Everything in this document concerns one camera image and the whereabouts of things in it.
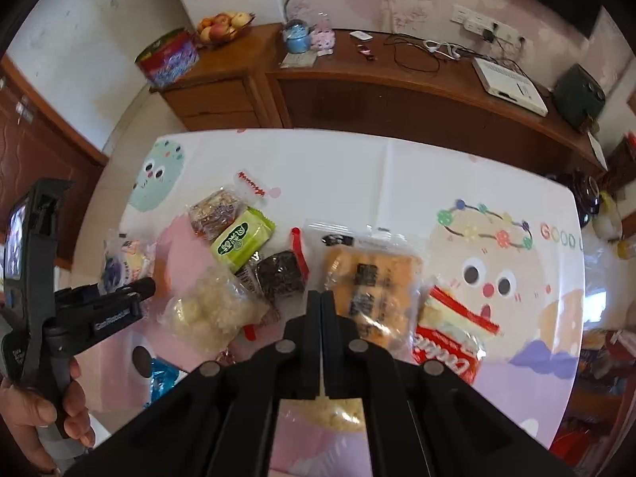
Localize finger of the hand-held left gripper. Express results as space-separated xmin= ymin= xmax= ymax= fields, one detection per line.
xmin=116 ymin=277 xmax=158 ymax=304

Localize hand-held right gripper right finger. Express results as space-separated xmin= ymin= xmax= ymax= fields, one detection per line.
xmin=321 ymin=291 xmax=577 ymax=477

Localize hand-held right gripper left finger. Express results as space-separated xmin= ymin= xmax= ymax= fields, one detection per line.
xmin=64 ymin=290 xmax=322 ymax=477

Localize large puffed rice ball packet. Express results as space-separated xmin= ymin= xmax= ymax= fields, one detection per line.
xmin=158 ymin=263 xmax=271 ymax=359

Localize orange bread packet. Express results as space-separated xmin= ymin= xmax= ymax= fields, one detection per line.
xmin=302 ymin=219 xmax=424 ymax=359

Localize brown nut bar packet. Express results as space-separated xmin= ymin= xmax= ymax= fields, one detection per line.
xmin=187 ymin=185 xmax=248 ymax=239

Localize green snack packet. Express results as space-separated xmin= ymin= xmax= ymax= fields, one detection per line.
xmin=209 ymin=206 xmax=276 ymax=274

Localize red and white crinkled packet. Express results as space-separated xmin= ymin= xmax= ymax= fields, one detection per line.
xmin=411 ymin=275 xmax=502 ymax=399

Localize clear packet with red print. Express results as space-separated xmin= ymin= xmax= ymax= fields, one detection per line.
xmin=233 ymin=168 xmax=270 ymax=200

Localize person's left hand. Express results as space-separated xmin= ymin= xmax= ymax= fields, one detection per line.
xmin=0 ymin=357 xmax=97 ymax=476

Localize blue and white bread packet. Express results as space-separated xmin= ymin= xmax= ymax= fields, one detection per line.
xmin=98 ymin=230 xmax=159 ymax=295

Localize dark brown cake packet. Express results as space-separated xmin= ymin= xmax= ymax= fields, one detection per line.
xmin=235 ymin=227 xmax=313 ymax=341

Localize blue foil packet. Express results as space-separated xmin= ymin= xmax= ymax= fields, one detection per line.
xmin=145 ymin=357 xmax=184 ymax=411

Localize brown wooden cupboard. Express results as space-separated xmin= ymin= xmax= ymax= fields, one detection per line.
xmin=0 ymin=54 xmax=111 ymax=281

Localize small wooden side cabinet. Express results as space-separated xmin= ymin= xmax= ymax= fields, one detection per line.
xmin=149 ymin=23 xmax=285 ymax=133

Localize colourful round tin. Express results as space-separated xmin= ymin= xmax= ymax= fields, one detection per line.
xmin=135 ymin=28 xmax=201 ymax=89

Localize long wooden console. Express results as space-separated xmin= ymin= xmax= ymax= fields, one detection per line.
xmin=266 ymin=29 xmax=609 ymax=180

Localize fruit bowl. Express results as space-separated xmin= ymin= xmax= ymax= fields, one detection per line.
xmin=195 ymin=11 xmax=256 ymax=45

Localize paper sheet under globe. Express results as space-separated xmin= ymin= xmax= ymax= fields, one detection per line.
xmin=279 ymin=54 xmax=317 ymax=70

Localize dark ceramic jar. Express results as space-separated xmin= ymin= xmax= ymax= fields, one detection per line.
xmin=547 ymin=171 xmax=600 ymax=230

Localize blue snow globe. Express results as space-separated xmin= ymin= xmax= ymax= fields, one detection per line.
xmin=282 ymin=19 xmax=313 ymax=54

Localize white jug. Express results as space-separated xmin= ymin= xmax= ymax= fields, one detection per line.
xmin=593 ymin=191 xmax=624 ymax=242

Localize pink toy figure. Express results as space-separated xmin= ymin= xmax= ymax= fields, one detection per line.
xmin=310 ymin=20 xmax=336 ymax=58

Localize white set-top box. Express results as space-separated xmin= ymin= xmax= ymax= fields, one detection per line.
xmin=470 ymin=56 xmax=549 ymax=118

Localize white paper sheet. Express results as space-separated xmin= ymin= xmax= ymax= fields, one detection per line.
xmin=586 ymin=133 xmax=609 ymax=171

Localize dark green air fryer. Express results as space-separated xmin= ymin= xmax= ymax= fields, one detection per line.
xmin=553 ymin=63 xmax=607 ymax=133

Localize white power strip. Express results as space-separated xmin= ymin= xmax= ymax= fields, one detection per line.
xmin=450 ymin=4 xmax=526 ymax=47

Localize black cable loop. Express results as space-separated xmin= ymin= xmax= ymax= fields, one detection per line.
xmin=384 ymin=33 xmax=444 ymax=74

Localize white cable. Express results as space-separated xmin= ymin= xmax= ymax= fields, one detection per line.
xmin=422 ymin=39 xmax=461 ymax=59

